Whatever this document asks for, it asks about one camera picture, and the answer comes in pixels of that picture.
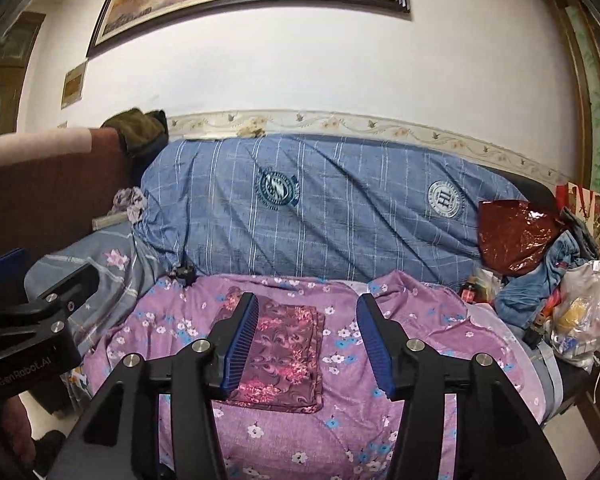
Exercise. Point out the beige crumpled cloth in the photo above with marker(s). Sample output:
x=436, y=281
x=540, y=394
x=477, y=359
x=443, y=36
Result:
x=252, y=129

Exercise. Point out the maroon floral garment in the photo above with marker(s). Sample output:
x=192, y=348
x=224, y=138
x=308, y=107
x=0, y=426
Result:
x=285, y=360

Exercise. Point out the purple floral bedsheet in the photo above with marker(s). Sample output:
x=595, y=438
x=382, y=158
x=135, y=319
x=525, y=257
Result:
x=355, y=435

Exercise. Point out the pale plastic packet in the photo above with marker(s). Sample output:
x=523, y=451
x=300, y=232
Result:
x=487, y=285

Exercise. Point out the small dark bottle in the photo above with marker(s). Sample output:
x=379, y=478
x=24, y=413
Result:
x=470, y=292

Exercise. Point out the blue denim garment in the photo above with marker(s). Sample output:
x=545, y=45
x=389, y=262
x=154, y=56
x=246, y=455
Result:
x=525, y=290

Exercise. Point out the blue plaid crest cover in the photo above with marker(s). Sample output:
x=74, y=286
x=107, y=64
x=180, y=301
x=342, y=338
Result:
x=355, y=220

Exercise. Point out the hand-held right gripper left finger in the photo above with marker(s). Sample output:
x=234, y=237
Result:
x=240, y=355

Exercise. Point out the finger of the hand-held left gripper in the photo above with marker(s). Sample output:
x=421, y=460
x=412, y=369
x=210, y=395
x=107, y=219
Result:
x=7, y=270
x=70, y=285

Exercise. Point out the small framed wall plaque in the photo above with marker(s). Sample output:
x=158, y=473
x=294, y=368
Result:
x=74, y=85

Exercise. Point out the shiny reddish brown plastic bag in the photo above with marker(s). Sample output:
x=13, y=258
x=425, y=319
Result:
x=515, y=235

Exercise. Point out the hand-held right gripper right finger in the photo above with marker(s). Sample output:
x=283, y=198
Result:
x=375, y=350

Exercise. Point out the red gift bag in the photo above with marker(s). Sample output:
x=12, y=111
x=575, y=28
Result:
x=580, y=200

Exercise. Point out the white plastic bag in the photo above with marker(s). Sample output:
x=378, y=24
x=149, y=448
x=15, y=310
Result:
x=580, y=310

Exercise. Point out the black shoe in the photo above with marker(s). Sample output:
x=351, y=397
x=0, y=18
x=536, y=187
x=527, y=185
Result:
x=47, y=452

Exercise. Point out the grey striped cloth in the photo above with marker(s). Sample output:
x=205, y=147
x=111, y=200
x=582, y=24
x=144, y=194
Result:
x=580, y=230

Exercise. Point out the olive green cloth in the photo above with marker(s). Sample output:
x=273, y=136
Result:
x=135, y=130

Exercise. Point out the person's left forearm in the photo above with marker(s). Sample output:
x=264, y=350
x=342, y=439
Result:
x=16, y=425

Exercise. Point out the wooden framed green panel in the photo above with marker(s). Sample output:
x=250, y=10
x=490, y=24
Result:
x=597, y=110

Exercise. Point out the crumpled grey purple cloth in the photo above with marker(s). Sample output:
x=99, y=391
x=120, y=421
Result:
x=130, y=202

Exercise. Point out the white long box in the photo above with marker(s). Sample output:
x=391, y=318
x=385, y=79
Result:
x=110, y=222

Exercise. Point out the wooden door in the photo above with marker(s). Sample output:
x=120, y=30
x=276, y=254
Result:
x=5, y=80

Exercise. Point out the grey striped floral sheet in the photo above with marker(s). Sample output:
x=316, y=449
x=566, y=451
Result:
x=130, y=280

